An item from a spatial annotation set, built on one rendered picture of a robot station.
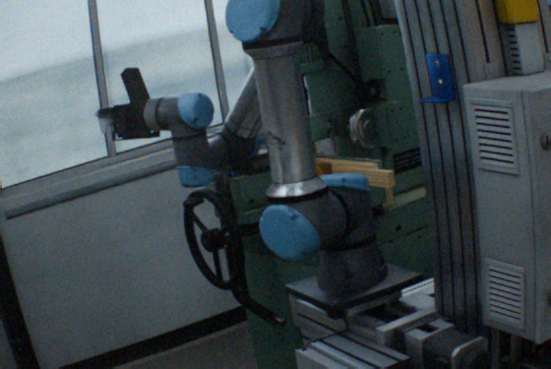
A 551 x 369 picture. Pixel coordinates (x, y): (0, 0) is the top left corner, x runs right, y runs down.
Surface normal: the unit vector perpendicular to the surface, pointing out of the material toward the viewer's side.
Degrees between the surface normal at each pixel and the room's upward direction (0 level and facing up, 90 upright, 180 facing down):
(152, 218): 90
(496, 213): 90
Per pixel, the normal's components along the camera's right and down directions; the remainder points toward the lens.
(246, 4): -0.63, 0.11
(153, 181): 0.64, 0.03
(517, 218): -0.89, 0.22
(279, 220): -0.59, 0.36
